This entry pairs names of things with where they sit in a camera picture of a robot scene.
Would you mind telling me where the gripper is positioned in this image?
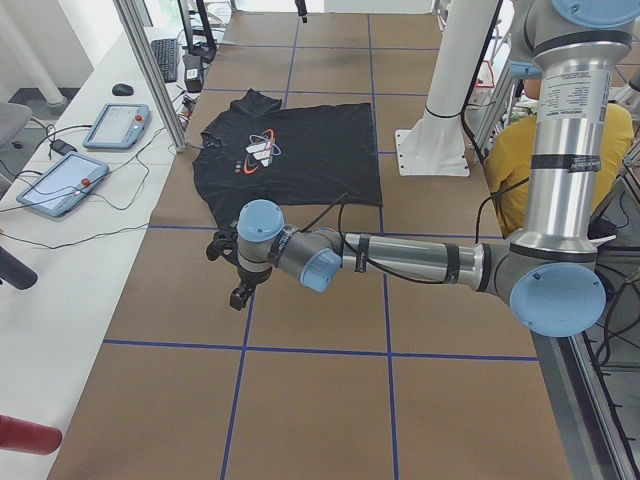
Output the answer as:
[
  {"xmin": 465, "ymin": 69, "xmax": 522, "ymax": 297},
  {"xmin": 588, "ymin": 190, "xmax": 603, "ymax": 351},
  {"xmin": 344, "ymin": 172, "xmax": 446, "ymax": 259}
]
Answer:
[{"xmin": 229, "ymin": 266, "xmax": 270, "ymax": 309}]

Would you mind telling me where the black graphic t-shirt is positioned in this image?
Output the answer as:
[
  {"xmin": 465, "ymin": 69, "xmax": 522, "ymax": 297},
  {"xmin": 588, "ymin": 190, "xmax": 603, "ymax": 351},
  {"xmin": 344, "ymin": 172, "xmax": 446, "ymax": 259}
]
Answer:
[{"xmin": 193, "ymin": 89, "xmax": 382, "ymax": 226}]

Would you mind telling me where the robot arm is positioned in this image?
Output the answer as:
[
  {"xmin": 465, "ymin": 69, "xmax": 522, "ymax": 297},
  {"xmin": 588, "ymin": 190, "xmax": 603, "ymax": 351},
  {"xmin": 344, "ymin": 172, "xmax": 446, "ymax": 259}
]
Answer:
[{"xmin": 230, "ymin": 1, "xmax": 639, "ymax": 337}]

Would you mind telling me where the brown paper table mat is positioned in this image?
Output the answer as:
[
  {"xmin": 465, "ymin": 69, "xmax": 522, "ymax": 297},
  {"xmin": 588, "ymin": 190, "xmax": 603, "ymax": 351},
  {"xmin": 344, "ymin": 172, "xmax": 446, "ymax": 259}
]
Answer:
[{"xmin": 50, "ymin": 13, "xmax": 571, "ymax": 479}]

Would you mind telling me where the far teach pendant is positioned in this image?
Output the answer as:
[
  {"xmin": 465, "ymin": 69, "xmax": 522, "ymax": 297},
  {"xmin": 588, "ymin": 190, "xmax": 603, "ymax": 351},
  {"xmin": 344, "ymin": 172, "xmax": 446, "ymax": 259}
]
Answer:
[{"xmin": 83, "ymin": 103, "xmax": 150, "ymax": 150}]

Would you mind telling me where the teach pendant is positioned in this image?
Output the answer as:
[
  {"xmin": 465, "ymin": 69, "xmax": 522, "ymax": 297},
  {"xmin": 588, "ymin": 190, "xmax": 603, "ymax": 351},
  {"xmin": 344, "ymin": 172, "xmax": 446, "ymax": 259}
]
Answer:
[
  {"xmin": 83, "ymin": 103, "xmax": 150, "ymax": 150},
  {"xmin": 16, "ymin": 152, "xmax": 110, "ymax": 218}
]

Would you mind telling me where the near teach pendant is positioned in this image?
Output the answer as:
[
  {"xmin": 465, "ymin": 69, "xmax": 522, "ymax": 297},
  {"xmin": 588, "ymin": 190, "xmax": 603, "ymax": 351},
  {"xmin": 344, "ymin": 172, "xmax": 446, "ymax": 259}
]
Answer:
[{"xmin": 16, "ymin": 152, "xmax": 110, "ymax": 218}]

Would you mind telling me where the black power adapter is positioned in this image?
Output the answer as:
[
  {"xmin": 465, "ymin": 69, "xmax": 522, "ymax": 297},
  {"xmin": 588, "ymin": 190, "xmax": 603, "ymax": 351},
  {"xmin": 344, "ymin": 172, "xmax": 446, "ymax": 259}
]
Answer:
[{"xmin": 182, "ymin": 54, "xmax": 204, "ymax": 93}]

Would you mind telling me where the black computer mouse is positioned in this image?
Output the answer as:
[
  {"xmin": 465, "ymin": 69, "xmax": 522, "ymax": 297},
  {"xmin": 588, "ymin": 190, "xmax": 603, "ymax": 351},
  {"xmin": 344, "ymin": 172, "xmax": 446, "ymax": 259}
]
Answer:
[{"xmin": 112, "ymin": 83, "xmax": 135, "ymax": 97}]

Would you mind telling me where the black keyboard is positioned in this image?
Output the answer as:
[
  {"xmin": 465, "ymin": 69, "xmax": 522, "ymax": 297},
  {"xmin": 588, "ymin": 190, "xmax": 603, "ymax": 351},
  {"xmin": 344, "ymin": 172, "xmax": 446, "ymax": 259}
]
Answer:
[{"xmin": 150, "ymin": 38, "xmax": 179, "ymax": 83}]

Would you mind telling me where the person in yellow shirt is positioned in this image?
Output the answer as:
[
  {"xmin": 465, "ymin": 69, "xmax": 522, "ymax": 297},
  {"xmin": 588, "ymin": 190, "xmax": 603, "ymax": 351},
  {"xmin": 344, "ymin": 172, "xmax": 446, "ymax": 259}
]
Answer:
[{"xmin": 485, "ymin": 74, "xmax": 635, "ymax": 239}]

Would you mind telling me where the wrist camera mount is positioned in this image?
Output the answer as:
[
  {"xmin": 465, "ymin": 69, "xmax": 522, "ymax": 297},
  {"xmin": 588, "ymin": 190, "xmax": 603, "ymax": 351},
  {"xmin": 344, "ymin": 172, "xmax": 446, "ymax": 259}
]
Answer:
[{"xmin": 206, "ymin": 226, "xmax": 238, "ymax": 265}]

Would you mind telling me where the pendant black cable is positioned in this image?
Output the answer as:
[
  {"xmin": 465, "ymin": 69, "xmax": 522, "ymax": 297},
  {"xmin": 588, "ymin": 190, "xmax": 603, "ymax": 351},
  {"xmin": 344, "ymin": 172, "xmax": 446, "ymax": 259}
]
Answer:
[{"xmin": 0, "ymin": 149, "xmax": 166, "ymax": 251}]

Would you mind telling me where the black cylinder handle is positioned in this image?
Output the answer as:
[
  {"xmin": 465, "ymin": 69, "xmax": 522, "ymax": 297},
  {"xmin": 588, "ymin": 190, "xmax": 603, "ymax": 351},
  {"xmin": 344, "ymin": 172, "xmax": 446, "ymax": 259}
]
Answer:
[{"xmin": 0, "ymin": 248, "xmax": 38, "ymax": 290}]

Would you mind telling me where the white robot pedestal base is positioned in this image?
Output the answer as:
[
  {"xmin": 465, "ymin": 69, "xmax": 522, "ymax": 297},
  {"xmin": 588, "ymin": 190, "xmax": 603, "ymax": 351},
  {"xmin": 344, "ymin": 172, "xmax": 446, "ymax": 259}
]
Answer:
[{"xmin": 395, "ymin": 0, "xmax": 502, "ymax": 177}]

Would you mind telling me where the red cylinder handle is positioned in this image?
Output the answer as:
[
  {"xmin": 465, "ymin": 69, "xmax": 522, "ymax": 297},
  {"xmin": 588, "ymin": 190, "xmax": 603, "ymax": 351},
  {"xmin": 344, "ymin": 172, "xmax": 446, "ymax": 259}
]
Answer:
[{"xmin": 1, "ymin": 415, "xmax": 63, "ymax": 455}]

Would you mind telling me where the aluminium frame post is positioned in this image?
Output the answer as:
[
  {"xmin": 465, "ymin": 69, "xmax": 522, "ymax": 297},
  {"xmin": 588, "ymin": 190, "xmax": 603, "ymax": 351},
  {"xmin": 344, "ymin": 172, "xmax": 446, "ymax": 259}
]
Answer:
[{"xmin": 113, "ymin": 0, "xmax": 187, "ymax": 152}]

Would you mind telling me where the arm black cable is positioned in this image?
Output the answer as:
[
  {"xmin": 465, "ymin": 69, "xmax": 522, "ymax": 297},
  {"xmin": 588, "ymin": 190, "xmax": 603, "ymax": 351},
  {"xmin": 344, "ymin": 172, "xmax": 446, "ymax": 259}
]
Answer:
[{"xmin": 294, "ymin": 191, "xmax": 531, "ymax": 284}]

